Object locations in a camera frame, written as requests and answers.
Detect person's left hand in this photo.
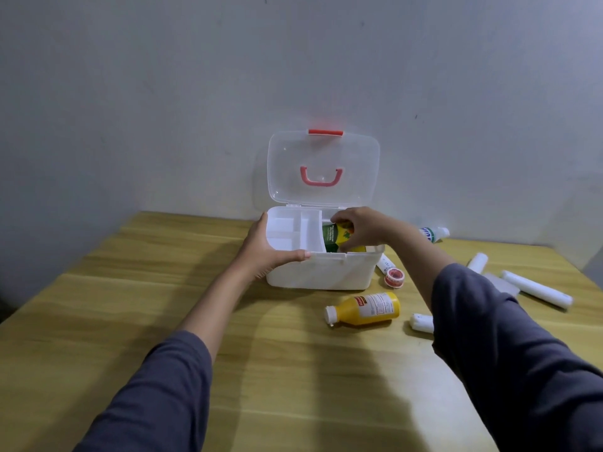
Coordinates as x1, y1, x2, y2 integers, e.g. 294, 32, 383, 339
235, 212, 312, 281

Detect white packet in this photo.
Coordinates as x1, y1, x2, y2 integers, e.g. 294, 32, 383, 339
482, 272, 521, 298

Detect white bottle green label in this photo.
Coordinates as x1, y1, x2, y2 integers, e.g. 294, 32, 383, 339
418, 226, 451, 244

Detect person's right forearm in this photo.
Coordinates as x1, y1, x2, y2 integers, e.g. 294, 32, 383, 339
384, 218, 603, 452

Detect person's right hand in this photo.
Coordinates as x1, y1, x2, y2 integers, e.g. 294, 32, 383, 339
329, 207, 394, 254

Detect yellow medicine bottle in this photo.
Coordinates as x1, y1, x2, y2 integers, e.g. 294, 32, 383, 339
323, 291, 401, 327

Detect green and yellow box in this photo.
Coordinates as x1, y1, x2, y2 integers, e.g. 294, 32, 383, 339
322, 222, 367, 254

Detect white first aid box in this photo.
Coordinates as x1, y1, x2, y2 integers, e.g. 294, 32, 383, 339
265, 129, 385, 291

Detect person's left forearm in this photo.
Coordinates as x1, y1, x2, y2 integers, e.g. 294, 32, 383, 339
73, 263, 258, 452

